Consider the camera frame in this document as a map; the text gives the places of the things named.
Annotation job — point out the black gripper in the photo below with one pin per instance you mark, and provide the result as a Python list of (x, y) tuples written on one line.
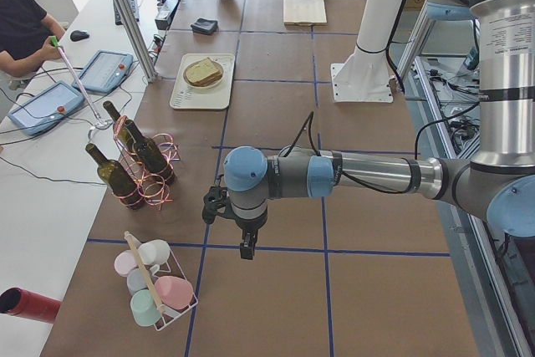
[(249, 230)]

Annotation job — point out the bread slice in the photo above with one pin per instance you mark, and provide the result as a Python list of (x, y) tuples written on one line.
[(207, 81), (202, 69)]

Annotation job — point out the white plate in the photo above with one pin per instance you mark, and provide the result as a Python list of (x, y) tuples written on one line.
[(202, 77)]

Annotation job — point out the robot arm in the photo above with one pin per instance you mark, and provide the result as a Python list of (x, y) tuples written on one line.
[(282, 77)]

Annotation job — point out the cream bear tray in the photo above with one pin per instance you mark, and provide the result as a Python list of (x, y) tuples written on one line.
[(215, 96)]

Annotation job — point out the white cup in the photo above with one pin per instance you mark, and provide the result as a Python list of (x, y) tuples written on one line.
[(154, 252)]

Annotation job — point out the grey cup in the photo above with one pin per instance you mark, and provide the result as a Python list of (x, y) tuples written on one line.
[(135, 281)]

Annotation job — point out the light pink cup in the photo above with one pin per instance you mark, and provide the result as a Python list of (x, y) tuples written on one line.
[(124, 263)]

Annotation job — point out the mint green cup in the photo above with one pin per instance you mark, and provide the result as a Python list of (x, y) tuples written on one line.
[(143, 308)]

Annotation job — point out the green wine bottle middle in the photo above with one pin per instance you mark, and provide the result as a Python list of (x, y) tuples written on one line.
[(150, 155)]

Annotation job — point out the green wine bottle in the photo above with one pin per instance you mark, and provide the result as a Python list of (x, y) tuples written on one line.
[(115, 176), (121, 134), (150, 155)]

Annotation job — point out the green wine bottle front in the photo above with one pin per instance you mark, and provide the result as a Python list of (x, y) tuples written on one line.
[(115, 176)]

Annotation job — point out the green wine bottle back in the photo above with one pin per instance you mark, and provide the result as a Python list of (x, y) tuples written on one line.
[(121, 134)]

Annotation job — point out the grey folded cloth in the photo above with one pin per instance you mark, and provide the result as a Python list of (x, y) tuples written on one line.
[(204, 26)]

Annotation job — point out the blue teach pendant far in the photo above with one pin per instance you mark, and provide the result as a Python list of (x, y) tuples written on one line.
[(105, 71)]

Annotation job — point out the blue teach pendant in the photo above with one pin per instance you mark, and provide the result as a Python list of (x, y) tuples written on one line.
[(45, 110), (105, 71)]

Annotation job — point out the wooden cutting board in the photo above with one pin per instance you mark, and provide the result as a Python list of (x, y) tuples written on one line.
[(304, 12)]

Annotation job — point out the blue teach pendant near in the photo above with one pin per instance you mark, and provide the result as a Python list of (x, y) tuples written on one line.
[(45, 110)]

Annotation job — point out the red cylinder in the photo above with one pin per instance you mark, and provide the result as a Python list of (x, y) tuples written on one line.
[(28, 305)]

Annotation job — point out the black computer mouse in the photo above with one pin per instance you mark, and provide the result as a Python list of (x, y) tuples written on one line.
[(78, 35)]

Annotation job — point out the pink stick with green tip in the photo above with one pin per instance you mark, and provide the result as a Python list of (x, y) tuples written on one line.
[(100, 123)]

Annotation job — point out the person in black shirt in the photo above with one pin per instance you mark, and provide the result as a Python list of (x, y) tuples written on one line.
[(26, 29)]

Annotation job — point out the white wire cup rack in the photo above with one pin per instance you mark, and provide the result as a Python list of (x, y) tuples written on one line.
[(170, 268)]

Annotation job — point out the wooden rack handle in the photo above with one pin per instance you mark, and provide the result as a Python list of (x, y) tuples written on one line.
[(145, 274)]

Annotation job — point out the copper wire bottle rack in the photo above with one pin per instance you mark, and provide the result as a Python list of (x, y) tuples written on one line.
[(152, 187)]

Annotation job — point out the aluminium frame post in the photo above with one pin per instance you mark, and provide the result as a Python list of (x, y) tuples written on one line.
[(136, 39)]

